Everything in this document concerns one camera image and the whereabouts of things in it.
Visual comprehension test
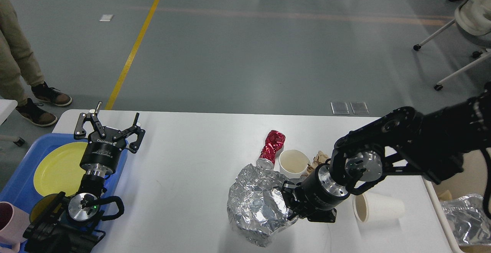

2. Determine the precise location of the crushed red can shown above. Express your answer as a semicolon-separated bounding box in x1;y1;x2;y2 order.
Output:
256;129;286;170

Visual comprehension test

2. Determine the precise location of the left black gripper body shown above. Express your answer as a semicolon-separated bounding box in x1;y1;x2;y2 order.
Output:
79;128;146;175

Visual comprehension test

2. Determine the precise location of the person in khaki trousers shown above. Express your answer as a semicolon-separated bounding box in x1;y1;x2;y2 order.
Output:
0;0;72;127

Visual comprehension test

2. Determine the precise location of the beige plastic bin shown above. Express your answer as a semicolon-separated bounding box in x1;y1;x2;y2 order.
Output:
423;150;491;253

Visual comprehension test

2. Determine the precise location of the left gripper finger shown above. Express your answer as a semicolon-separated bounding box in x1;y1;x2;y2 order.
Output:
74;101;107;139
114;112;141;142

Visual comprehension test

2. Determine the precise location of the brown paper bag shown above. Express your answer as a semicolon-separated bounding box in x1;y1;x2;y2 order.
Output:
437;190;453;202

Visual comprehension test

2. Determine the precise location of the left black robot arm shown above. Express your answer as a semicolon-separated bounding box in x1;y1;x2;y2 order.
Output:
23;102;146;253

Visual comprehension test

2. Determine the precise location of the floor socket plate left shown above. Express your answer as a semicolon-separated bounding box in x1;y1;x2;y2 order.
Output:
330;101;350;115

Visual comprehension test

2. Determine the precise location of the white office chair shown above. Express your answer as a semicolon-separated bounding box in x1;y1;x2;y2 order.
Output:
413;0;491;91

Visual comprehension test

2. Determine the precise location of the aluminium foil tray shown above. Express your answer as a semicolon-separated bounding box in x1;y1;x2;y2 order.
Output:
440;193;491;246

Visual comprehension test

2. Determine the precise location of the blue plastic tray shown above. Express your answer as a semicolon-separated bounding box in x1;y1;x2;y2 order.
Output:
0;132;130;253

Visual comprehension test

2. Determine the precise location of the aluminium foil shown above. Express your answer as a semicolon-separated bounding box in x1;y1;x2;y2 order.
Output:
227;164;298;247

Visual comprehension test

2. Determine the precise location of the white floor marker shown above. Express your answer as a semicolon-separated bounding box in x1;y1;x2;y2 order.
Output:
99;14;114;22

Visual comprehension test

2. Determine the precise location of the floor socket plate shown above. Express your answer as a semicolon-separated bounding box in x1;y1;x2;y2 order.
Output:
349;101;370;115
330;101;350;115

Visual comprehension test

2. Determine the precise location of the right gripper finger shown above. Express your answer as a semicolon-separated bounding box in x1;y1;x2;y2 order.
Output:
280;181;298;219

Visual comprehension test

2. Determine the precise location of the white paper cup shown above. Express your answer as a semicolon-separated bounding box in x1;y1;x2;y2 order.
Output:
353;192;405;223
278;150;310;179

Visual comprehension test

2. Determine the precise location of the pink mug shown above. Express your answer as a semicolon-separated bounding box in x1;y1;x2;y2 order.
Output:
0;201;31;253

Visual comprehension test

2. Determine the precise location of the yellow plate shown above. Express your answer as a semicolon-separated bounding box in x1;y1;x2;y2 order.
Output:
33;142;87;196

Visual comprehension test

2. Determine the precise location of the white side table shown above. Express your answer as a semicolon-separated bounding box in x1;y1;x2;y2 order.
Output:
0;98;26;147

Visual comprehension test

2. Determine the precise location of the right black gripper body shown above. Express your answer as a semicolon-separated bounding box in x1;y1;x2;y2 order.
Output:
292;164;350;223

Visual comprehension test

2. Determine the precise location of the floor socket plate right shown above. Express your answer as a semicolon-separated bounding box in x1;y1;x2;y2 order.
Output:
349;101;370;115

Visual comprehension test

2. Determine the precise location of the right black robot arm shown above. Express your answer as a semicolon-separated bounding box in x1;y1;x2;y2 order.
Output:
280;82;491;223

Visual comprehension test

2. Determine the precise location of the brown paper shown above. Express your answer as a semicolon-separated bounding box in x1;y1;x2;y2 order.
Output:
301;151;330;177

